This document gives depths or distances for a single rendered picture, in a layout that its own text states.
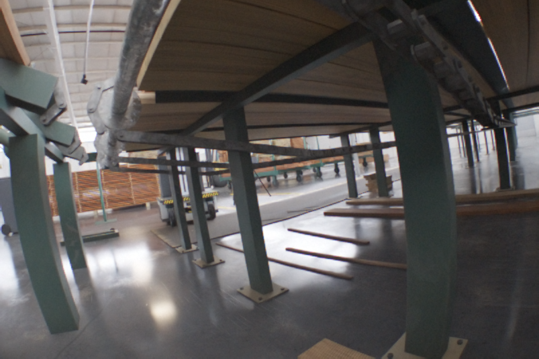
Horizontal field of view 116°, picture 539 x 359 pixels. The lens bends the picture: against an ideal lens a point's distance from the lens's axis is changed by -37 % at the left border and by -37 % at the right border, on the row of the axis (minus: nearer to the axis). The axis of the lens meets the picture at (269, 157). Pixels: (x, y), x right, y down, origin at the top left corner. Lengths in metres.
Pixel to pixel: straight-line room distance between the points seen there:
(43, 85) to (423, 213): 0.95
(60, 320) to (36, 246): 0.29
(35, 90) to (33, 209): 0.45
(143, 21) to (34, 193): 0.82
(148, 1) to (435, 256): 0.63
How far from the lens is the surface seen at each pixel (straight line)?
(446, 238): 0.55
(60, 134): 1.40
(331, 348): 0.65
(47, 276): 1.12
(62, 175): 2.03
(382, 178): 2.89
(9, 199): 5.24
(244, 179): 0.99
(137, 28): 0.40
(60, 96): 0.84
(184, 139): 0.83
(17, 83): 0.84
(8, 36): 0.76
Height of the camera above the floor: 0.51
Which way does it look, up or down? 2 degrees up
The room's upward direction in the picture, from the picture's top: 9 degrees counter-clockwise
